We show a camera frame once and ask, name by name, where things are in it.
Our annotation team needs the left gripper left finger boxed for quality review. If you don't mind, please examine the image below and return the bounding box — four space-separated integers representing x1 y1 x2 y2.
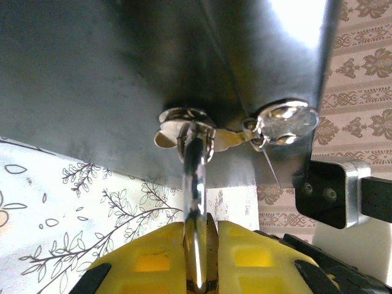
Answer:
69 221 191 294

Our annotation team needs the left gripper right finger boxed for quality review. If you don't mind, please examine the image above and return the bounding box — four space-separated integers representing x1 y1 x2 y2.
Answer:
216 219 392 294

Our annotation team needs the starry night painted box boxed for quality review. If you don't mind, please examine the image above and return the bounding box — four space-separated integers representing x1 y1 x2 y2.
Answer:
0 0 341 189

